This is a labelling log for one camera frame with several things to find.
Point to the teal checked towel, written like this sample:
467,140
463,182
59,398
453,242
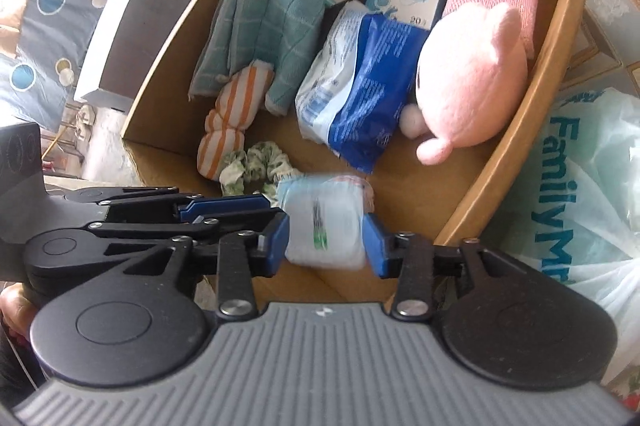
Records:
280,6

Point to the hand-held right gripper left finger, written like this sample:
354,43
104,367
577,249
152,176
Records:
277,242

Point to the person's left hand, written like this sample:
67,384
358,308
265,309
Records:
15,306

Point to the white plastic bag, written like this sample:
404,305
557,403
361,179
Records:
590,216

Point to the white slipper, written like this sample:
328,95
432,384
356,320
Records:
86,121

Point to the green floral scrunchie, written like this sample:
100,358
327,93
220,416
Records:
260,166

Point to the blue and white packet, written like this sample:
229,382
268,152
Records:
370,96

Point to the pink plush toy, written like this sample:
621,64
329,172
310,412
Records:
470,81

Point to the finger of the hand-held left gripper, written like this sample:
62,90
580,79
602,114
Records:
220,227
225,207

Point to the brown cardboard box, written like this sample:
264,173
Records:
500,186

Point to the orange striped sock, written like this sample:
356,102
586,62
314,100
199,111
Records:
235,106

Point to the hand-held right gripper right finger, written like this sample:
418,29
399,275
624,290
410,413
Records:
372,247

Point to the tan padded jacket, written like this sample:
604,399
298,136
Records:
10,24

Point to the white cardboard box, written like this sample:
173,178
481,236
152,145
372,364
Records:
135,36

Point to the small tissue packet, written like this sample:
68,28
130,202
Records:
325,226

